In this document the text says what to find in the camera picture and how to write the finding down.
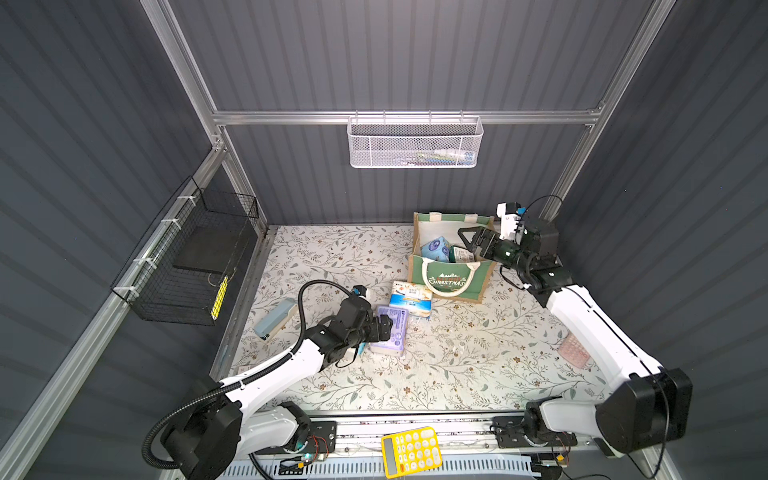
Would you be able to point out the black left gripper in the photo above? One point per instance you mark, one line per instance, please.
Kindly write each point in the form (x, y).
(372, 327)

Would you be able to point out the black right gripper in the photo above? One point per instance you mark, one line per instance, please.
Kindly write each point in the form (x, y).
(490, 243)

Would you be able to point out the purple tissue pack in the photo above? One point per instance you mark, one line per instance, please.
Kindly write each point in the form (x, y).
(395, 345)

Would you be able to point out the blue cartoon tissue pack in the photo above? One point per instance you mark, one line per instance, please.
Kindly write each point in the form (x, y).
(436, 250)

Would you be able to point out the green Christmas burlap tote bag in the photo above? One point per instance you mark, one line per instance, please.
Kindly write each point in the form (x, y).
(441, 262)

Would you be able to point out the orange blue tissue pack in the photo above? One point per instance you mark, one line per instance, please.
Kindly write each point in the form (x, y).
(414, 298)

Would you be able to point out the green white tissue pack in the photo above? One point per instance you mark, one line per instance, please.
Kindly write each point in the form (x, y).
(459, 254)

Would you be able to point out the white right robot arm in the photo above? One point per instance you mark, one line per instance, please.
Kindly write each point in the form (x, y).
(646, 403)

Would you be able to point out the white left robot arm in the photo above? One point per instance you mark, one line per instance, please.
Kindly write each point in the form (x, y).
(225, 419)

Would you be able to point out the light blue stapler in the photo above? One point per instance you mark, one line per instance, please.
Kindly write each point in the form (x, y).
(269, 326)

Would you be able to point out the yellow calculator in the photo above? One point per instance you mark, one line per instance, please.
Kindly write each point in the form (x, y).
(411, 452)

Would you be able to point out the pink calculator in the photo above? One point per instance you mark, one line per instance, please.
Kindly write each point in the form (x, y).
(572, 351)

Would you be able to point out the yellow tag in basket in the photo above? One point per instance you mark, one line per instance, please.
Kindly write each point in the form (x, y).
(219, 298)

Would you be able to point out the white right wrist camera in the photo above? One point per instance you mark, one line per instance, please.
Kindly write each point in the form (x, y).
(510, 217)

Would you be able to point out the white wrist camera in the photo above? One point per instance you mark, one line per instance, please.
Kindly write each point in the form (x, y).
(510, 217)
(360, 291)

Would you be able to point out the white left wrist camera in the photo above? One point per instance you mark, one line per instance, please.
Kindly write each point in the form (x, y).
(360, 291)

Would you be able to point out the white wire wall basket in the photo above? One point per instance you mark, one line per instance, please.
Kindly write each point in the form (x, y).
(414, 141)

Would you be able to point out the black wire wall basket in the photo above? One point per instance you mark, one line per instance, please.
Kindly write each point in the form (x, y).
(206, 234)

